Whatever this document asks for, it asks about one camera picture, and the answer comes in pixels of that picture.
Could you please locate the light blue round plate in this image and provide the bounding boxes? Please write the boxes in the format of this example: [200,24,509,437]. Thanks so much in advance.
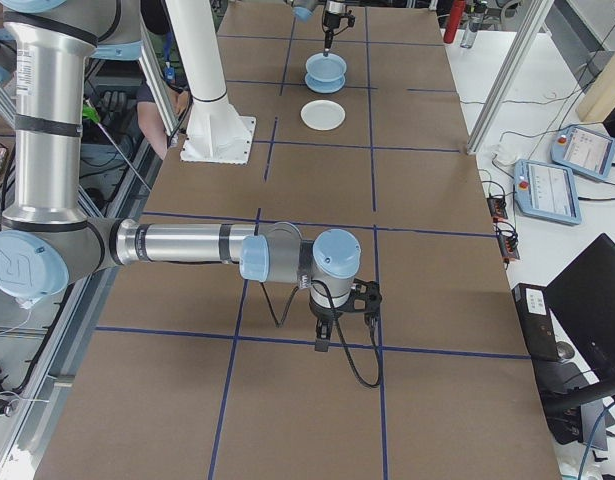
[304,72,347,95]
[305,52,348,82]

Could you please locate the white round plate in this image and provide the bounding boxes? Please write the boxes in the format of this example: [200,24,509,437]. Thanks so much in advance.
[299,99,348,132]

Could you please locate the white column with flanged base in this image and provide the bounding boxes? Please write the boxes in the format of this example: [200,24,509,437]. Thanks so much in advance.
[163,0,258,166]

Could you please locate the red bottle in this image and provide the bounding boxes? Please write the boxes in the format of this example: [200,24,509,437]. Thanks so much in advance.
[442,0,466,44]

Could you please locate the clear bottle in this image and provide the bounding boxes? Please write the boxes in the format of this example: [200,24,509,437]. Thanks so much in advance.
[460,0,489,49]

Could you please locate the small electronics board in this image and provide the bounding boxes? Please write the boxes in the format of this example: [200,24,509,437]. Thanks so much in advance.
[496,231,523,263]
[487,194,510,222]

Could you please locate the person in dark shirt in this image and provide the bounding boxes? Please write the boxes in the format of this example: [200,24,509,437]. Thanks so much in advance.
[135,82,194,160]

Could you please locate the black box with white label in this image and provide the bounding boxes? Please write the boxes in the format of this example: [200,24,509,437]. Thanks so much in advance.
[510,282,561,363]

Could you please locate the blue teach pendant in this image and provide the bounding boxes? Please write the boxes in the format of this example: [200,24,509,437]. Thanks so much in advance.
[550,124,615,183]
[512,158,584,227]

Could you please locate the black laptop computer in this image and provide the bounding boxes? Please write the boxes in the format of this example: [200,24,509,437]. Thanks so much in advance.
[543,231,615,387]

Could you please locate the beige wooden plank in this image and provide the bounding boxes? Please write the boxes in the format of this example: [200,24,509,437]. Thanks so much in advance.
[578,51,615,124]

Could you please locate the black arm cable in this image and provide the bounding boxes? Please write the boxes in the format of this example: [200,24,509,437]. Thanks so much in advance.
[259,279,384,390]

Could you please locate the blue lanyard badge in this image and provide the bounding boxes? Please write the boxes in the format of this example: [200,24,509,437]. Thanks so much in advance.
[163,29,180,84]

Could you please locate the aluminium profile post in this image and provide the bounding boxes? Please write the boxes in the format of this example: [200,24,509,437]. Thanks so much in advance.
[465,0,559,157]

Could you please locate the metal bar frame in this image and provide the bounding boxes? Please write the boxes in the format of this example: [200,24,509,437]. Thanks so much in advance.
[0,24,183,480]

